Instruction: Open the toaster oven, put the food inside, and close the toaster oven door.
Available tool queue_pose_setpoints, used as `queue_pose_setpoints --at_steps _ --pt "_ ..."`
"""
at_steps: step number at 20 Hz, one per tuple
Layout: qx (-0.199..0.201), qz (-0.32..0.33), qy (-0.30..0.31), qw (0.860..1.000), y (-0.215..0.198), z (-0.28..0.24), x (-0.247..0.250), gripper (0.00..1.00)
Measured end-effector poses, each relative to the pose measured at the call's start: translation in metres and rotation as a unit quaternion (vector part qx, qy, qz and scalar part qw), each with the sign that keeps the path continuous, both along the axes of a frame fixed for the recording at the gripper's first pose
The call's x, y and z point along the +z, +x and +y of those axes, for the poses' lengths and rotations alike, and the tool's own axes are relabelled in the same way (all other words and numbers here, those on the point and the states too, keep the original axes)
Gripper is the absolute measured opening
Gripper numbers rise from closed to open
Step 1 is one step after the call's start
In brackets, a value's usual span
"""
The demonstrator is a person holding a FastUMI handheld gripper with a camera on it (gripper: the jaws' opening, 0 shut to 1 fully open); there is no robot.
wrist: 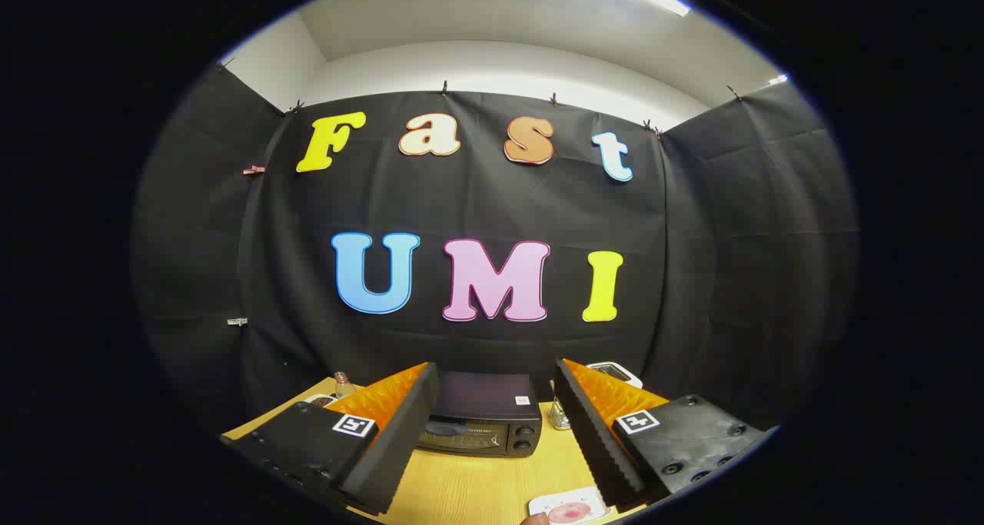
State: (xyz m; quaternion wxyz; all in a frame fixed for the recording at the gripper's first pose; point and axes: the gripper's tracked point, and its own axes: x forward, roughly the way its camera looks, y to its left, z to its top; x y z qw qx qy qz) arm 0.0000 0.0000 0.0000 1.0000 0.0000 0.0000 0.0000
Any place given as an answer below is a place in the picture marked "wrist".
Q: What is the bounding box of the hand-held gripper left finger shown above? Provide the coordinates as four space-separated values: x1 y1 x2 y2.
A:
221 362 441 517

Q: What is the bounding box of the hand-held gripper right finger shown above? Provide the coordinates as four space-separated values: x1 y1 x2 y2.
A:
553 358 777 512

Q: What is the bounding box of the white square plate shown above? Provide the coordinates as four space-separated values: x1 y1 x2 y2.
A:
528 487 612 525

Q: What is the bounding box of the black toaster oven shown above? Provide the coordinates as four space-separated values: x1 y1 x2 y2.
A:
415 371 543 458

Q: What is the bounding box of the white pop-up toaster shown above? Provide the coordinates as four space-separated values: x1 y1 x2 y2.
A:
586 361 643 389

